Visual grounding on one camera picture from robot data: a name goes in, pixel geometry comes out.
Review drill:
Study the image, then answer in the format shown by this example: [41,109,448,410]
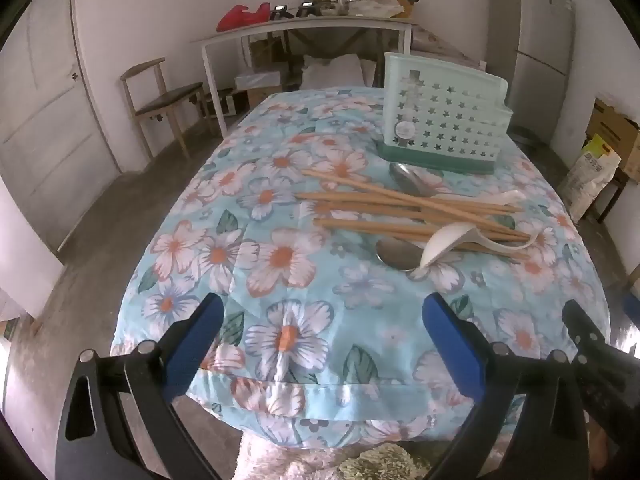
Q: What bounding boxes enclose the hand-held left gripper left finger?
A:
[55,292,236,480]

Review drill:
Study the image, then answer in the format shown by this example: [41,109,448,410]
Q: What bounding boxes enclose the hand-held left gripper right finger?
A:
[422,292,588,480]

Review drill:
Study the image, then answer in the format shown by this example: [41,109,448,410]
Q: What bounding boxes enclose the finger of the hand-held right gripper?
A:
[562,300,640,441]
[622,291,640,331]

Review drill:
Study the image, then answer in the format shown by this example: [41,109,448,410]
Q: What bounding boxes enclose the white ceramic spoon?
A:
[432,190,527,213]
[419,222,540,272]

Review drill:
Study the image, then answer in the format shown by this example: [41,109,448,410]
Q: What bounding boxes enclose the metal spoon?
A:
[375,237,425,274]
[389,161,451,198]

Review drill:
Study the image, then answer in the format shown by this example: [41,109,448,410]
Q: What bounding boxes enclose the bunch of wooden chopsticks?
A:
[295,169,532,261]

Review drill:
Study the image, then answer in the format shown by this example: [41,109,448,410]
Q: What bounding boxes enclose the mint green utensil holder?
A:
[376,52,514,176]

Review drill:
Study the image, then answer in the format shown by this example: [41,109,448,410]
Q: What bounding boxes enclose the floral blue blanket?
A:
[110,85,613,451]

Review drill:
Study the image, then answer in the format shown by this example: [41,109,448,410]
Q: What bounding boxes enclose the white printed sack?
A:
[557,132,621,223]

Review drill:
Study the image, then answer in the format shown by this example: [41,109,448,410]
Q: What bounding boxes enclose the fluffy pale rug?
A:
[232,430,451,480]

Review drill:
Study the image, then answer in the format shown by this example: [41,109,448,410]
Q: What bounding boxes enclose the large cardboard box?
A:
[585,97,640,183]

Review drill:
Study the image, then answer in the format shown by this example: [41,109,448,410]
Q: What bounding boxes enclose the wooden chair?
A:
[120,57,206,158]

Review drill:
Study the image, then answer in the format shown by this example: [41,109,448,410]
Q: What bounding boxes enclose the white door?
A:
[0,0,121,256]

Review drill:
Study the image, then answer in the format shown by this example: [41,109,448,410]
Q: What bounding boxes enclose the small cardboard box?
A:
[245,87,288,111]

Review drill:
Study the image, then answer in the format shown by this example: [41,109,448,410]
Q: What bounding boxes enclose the grey refrigerator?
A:
[487,0,573,136]

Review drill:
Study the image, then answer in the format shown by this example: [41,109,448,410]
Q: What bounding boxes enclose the white pillow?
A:
[300,55,363,91]

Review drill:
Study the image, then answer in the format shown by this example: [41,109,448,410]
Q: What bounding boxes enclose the patterned mattress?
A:
[411,25,487,68]

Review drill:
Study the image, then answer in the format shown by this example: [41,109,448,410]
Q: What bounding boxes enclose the red plastic bag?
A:
[216,4,272,32]

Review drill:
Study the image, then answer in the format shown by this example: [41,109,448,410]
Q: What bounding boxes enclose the long white table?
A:
[192,15,418,138]

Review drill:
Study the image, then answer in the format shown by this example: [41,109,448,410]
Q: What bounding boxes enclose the clear plastic bag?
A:
[347,0,405,18]

